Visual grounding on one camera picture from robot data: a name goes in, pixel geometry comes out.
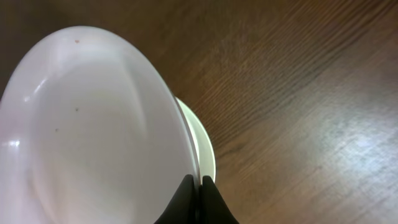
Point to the white plate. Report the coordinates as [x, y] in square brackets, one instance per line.
[90, 133]
[202, 142]

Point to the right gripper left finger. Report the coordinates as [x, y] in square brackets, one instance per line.
[183, 206]

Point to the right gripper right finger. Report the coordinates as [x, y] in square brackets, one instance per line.
[213, 209]

